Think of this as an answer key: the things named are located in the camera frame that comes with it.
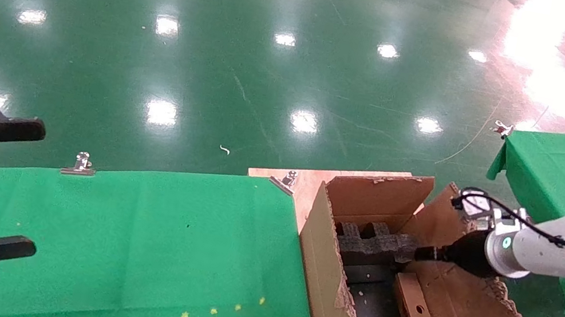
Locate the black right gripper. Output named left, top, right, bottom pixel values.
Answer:
left=412, top=221, right=505, bottom=280

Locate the small brown cardboard box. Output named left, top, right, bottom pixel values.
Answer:
left=386, top=268, right=457, bottom=317

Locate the black foam insert block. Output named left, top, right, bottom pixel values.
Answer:
left=332, top=215, right=421, bottom=278

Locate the silver metal binder clip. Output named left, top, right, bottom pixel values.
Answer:
left=490, top=120, right=516, bottom=140
left=60, top=148, right=99, bottom=180
left=266, top=167, right=299, bottom=197

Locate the large green table cloth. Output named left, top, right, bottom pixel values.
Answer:
left=0, top=131, right=350, bottom=317

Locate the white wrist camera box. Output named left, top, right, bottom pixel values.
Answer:
left=459, top=188, right=495, bottom=219

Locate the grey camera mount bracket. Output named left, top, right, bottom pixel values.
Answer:
left=471, top=200, right=532, bottom=240

